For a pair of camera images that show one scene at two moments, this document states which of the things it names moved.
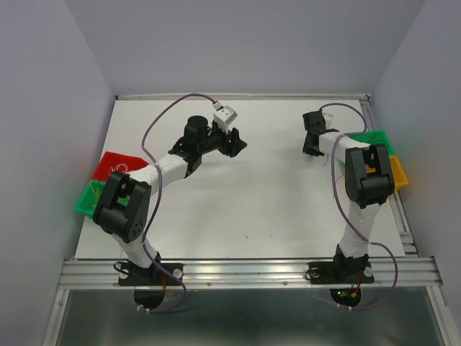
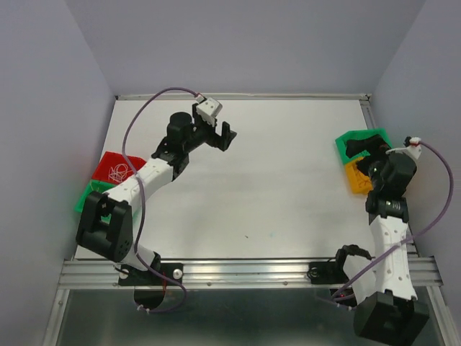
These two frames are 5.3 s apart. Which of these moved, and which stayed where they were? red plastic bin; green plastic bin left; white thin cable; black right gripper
Moved: black right gripper
Stayed: red plastic bin; green plastic bin left; white thin cable
